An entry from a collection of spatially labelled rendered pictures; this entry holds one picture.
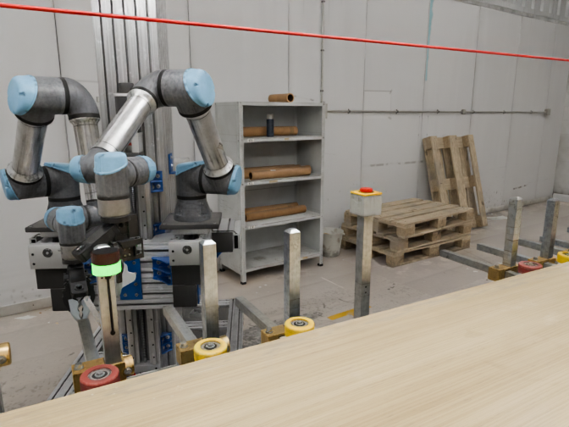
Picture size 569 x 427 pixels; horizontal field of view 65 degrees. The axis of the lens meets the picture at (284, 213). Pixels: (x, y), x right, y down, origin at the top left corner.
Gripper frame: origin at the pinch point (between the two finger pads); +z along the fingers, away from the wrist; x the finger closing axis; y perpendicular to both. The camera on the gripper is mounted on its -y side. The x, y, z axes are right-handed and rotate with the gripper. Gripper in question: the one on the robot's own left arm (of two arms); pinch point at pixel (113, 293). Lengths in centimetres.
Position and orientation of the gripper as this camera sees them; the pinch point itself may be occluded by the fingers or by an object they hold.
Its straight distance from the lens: 123.5
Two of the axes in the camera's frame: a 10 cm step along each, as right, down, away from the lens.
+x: -7.5, -1.4, 6.4
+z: 0.0, 9.8, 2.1
